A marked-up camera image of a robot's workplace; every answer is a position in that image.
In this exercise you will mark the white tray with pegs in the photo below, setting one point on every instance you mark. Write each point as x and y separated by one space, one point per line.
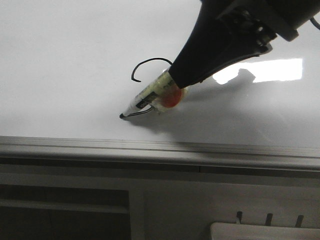
239 231

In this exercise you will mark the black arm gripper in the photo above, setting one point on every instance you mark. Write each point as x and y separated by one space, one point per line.
229 31

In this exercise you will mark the white black whiteboard marker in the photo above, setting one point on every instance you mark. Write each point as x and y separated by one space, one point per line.
160 95

